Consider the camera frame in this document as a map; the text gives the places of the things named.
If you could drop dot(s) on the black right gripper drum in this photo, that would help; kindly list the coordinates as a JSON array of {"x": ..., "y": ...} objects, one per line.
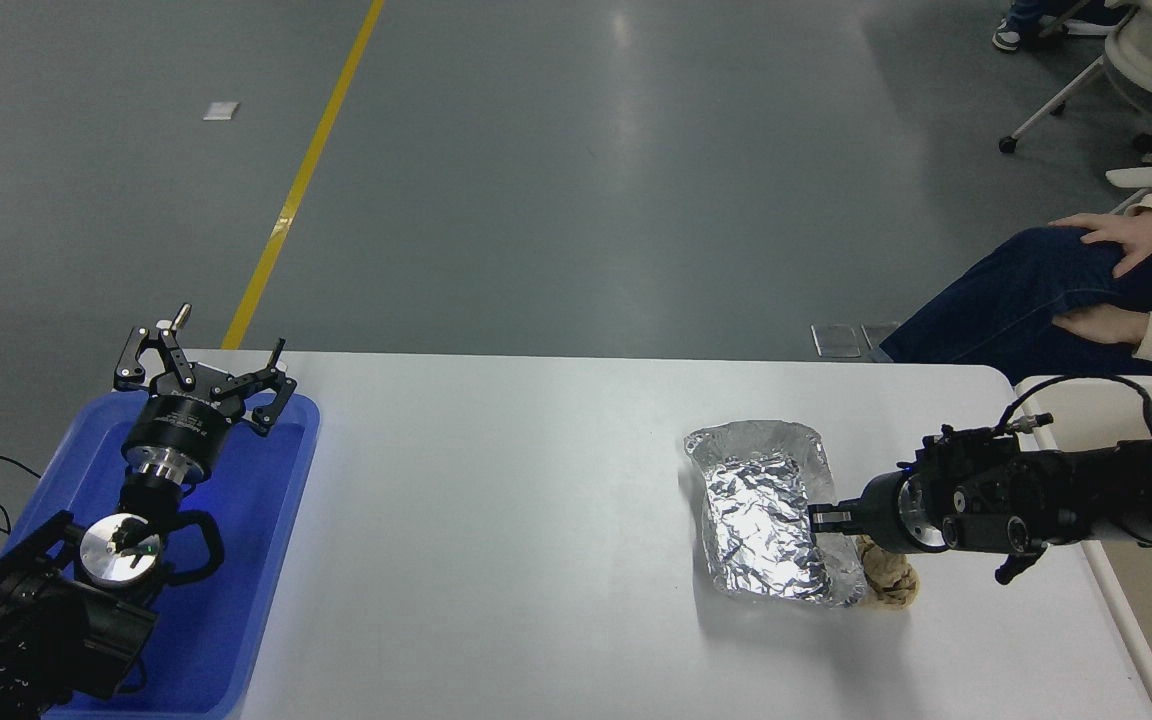
[{"x": 881, "y": 512}]

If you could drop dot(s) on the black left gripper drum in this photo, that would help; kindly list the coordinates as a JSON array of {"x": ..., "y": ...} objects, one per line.
[{"x": 179, "y": 425}]

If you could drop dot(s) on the silver foil plate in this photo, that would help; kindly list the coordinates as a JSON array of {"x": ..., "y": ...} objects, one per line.
[{"x": 761, "y": 520}]

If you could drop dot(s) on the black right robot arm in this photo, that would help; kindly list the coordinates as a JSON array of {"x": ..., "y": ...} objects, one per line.
[{"x": 1066, "y": 490}]

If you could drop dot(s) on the metal floor socket plate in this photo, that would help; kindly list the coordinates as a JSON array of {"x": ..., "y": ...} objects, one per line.
[
  {"x": 878, "y": 334},
  {"x": 836, "y": 340}
]

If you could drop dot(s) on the person's left hand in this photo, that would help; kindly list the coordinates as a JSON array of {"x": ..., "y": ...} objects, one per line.
[{"x": 1101, "y": 324}]

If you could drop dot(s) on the person's right hand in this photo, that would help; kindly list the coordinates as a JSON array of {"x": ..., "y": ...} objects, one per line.
[{"x": 1126, "y": 238}]

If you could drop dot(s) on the crumpled tan paper ball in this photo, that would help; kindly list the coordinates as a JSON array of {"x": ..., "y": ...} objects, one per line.
[{"x": 891, "y": 585}]

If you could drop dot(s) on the blue plastic tray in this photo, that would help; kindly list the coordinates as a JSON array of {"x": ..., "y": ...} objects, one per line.
[{"x": 236, "y": 560}]

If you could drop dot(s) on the large pale plastic bin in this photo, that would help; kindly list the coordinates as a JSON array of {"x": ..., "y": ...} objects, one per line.
[{"x": 1086, "y": 410}]

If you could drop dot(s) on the person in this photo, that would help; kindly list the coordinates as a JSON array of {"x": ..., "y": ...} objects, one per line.
[{"x": 1016, "y": 300}]

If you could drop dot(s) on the white paper scrap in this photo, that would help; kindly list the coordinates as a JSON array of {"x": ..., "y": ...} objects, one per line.
[{"x": 221, "y": 111}]

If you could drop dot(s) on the white sneaker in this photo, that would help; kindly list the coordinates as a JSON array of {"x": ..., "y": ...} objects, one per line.
[{"x": 1008, "y": 38}]

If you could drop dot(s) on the white office chair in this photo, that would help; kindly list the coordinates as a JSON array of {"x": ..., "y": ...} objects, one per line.
[{"x": 1151, "y": 50}]

